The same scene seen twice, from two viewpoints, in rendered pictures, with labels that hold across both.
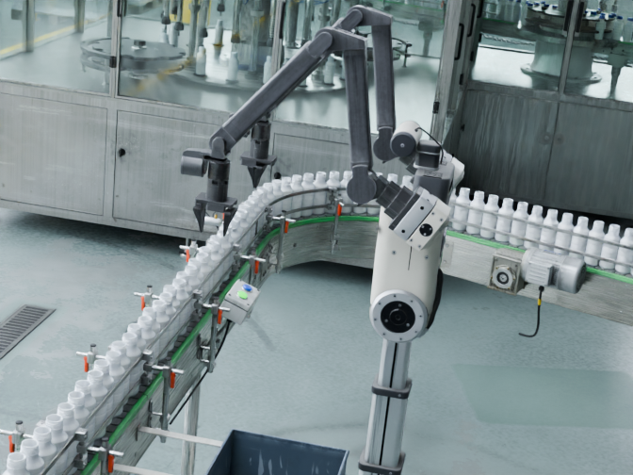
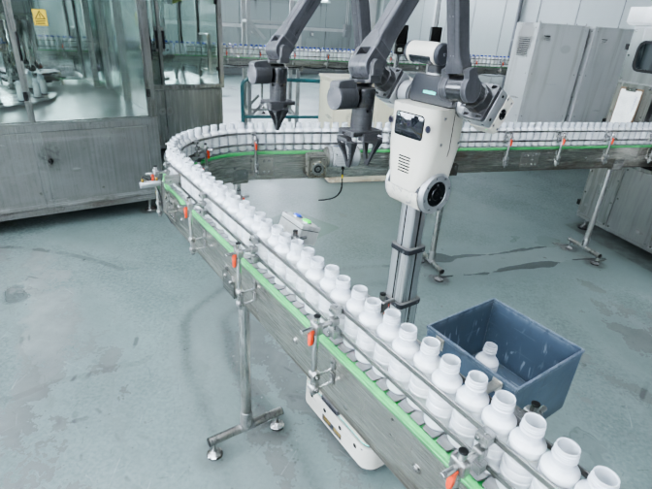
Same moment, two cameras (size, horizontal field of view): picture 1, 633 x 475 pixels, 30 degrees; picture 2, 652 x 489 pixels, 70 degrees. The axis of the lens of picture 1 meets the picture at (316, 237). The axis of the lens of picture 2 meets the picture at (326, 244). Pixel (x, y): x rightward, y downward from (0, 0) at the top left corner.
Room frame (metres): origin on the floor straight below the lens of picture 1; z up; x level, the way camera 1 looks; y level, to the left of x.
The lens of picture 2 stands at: (2.15, 1.19, 1.74)
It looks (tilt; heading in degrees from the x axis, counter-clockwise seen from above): 26 degrees down; 315
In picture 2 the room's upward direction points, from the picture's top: 4 degrees clockwise
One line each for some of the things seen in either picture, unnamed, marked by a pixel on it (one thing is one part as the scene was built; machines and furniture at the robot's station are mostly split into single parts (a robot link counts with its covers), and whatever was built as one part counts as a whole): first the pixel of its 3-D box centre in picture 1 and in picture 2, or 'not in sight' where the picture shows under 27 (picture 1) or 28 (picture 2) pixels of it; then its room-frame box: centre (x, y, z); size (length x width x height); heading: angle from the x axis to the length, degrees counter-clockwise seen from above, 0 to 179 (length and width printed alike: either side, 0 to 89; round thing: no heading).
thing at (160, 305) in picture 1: (157, 330); (307, 275); (3.00, 0.41, 1.08); 0.06 x 0.06 x 0.17
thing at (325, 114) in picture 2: not in sight; (366, 127); (5.93, -3.16, 0.59); 1.10 x 0.62 x 1.18; 63
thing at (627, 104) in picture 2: not in sight; (625, 107); (3.35, -3.59, 1.22); 0.23 x 0.04 x 0.32; 153
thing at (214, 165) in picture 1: (217, 169); (362, 97); (2.97, 0.28, 1.57); 0.07 x 0.06 x 0.07; 83
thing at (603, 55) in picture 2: not in sight; (586, 96); (4.63, -6.53, 0.96); 0.82 x 0.50 x 1.91; 63
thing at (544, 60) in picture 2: not in sight; (535, 95); (5.05, -5.73, 0.96); 0.82 x 0.50 x 1.91; 63
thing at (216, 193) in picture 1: (217, 191); (361, 121); (2.97, 0.27, 1.51); 0.10 x 0.07 x 0.07; 80
